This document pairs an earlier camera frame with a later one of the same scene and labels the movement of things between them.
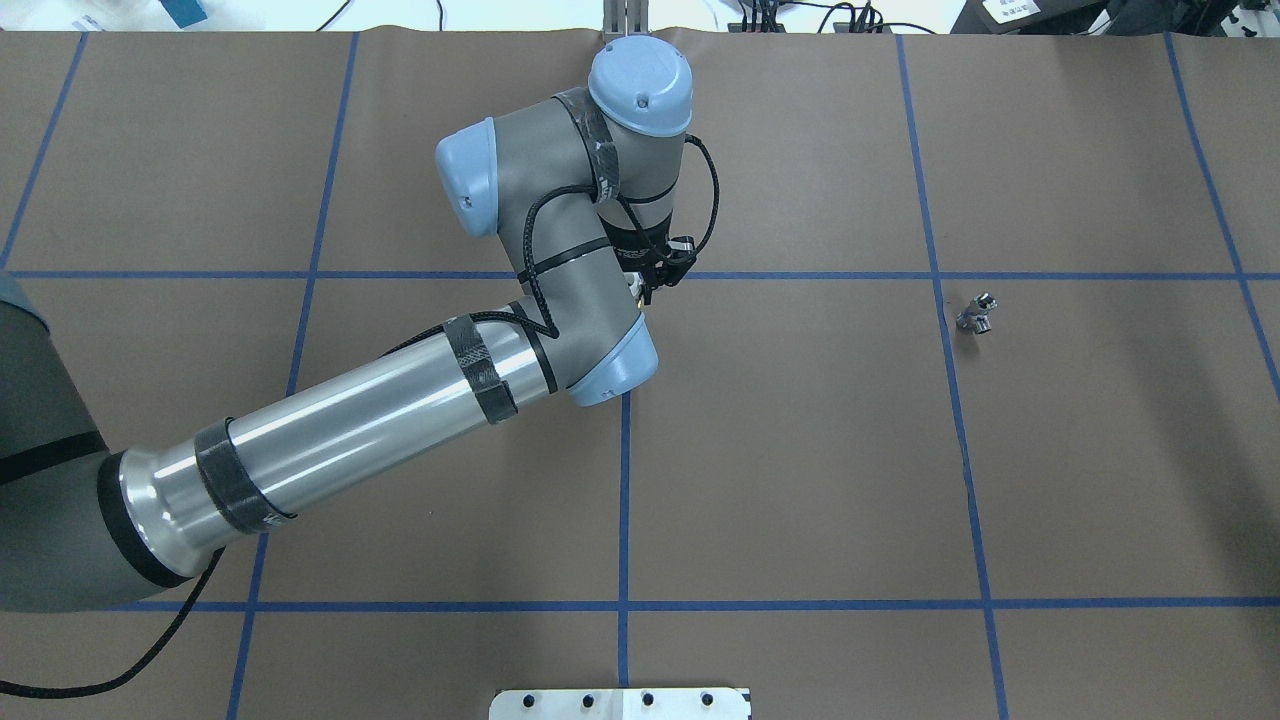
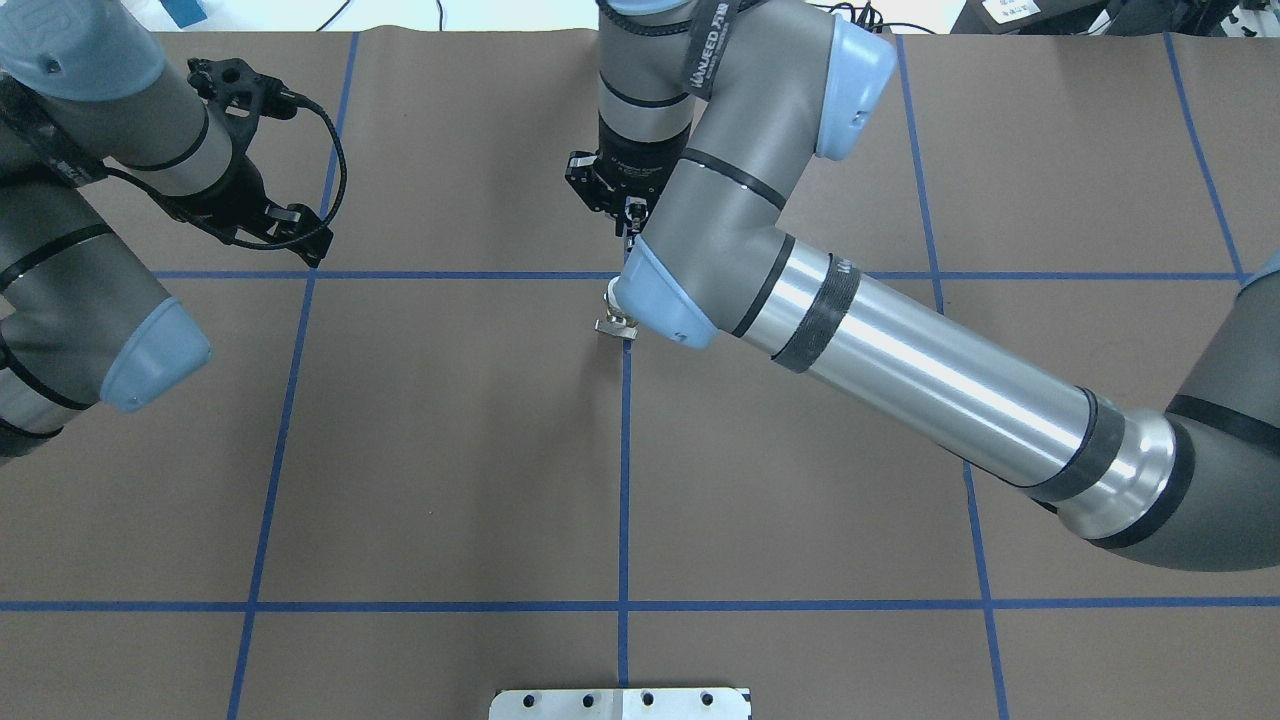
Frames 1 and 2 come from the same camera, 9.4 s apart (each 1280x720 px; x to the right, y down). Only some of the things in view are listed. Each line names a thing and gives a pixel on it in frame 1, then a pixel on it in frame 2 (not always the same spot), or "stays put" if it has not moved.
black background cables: x=769 y=16 stays put
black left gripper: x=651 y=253 -> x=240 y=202
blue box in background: x=185 y=12 stays put
